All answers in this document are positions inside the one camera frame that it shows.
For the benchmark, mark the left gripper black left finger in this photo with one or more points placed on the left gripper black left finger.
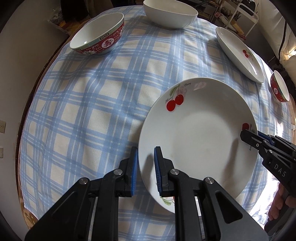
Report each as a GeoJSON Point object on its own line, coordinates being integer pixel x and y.
{"type": "Point", "coordinates": [89, 209]}

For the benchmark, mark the large red patterned bowl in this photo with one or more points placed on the large red patterned bowl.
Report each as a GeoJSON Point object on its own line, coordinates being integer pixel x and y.
{"type": "Point", "coordinates": [100, 35]}

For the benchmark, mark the small red patterned bowl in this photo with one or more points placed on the small red patterned bowl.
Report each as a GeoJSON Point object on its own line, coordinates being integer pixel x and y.
{"type": "Point", "coordinates": [279, 88]}

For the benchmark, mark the small white cherry plate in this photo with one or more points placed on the small white cherry plate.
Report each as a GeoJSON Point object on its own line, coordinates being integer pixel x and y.
{"type": "Point", "coordinates": [239, 54]}

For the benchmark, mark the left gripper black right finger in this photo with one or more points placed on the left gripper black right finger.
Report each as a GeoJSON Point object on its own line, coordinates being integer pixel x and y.
{"type": "Point", "coordinates": [203, 208]}

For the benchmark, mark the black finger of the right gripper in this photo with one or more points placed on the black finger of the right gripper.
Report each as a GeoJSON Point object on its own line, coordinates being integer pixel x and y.
{"type": "Point", "coordinates": [254, 140]}
{"type": "Point", "coordinates": [266, 137]}

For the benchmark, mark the large white cherry plate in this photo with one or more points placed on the large white cherry plate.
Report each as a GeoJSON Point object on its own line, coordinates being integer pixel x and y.
{"type": "Point", "coordinates": [197, 124]}

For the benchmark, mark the blue plaid tablecloth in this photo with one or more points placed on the blue plaid tablecloth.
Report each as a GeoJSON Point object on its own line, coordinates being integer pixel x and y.
{"type": "Point", "coordinates": [88, 109]}

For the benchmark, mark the person's right hand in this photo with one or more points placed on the person's right hand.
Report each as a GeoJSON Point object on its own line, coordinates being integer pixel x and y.
{"type": "Point", "coordinates": [278, 202]}

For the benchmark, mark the white wall socket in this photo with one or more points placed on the white wall socket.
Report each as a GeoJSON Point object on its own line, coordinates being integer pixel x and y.
{"type": "Point", "coordinates": [2, 126]}

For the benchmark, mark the large plain white bowl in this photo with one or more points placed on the large plain white bowl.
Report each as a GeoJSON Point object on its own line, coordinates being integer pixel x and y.
{"type": "Point", "coordinates": [170, 14]}

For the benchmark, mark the cream white sofa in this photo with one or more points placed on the cream white sofa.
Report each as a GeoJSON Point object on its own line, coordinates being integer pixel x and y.
{"type": "Point", "coordinates": [278, 34]}

